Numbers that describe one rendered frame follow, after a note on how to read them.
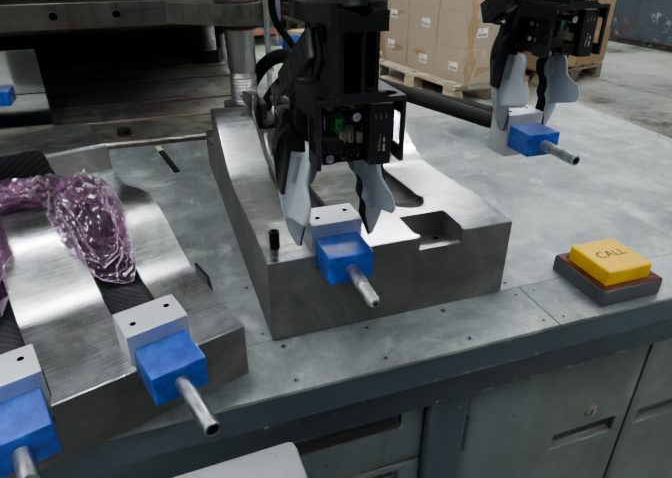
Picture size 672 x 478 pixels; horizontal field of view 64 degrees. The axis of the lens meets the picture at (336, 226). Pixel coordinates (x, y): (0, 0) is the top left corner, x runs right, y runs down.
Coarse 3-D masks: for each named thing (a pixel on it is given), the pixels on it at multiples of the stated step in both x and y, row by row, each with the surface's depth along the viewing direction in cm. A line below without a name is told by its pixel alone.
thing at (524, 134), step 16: (512, 112) 66; (528, 112) 66; (496, 128) 68; (512, 128) 66; (528, 128) 65; (544, 128) 65; (496, 144) 69; (512, 144) 66; (528, 144) 63; (544, 144) 63; (576, 160) 60
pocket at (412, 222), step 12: (408, 216) 57; (420, 216) 57; (432, 216) 58; (444, 216) 58; (420, 228) 58; (432, 228) 58; (444, 228) 58; (456, 228) 56; (420, 240) 57; (432, 240) 57; (444, 240) 57; (456, 240) 55
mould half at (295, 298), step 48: (240, 144) 70; (240, 192) 63; (336, 192) 63; (432, 192) 62; (240, 240) 66; (288, 240) 52; (384, 240) 52; (480, 240) 55; (288, 288) 50; (336, 288) 52; (384, 288) 54; (432, 288) 56; (480, 288) 58; (288, 336) 53
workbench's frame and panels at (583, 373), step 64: (640, 320) 59; (384, 384) 50; (448, 384) 61; (512, 384) 67; (576, 384) 72; (640, 384) 77; (128, 448) 44; (192, 448) 53; (256, 448) 56; (320, 448) 61; (384, 448) 65; (448, 448) 67; (512, 448) 74; (576, 448) 79; (640, 448) 86
